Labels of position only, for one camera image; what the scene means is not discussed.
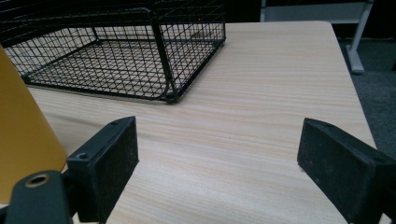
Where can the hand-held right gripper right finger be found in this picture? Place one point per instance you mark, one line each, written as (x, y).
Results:
(342, 168)

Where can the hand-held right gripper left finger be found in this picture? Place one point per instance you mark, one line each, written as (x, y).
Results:
(102, 161)

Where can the yellow plastic object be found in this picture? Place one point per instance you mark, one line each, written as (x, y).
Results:
(25, 130)

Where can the white metal table frame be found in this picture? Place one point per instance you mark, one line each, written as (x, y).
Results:
(355, 28)

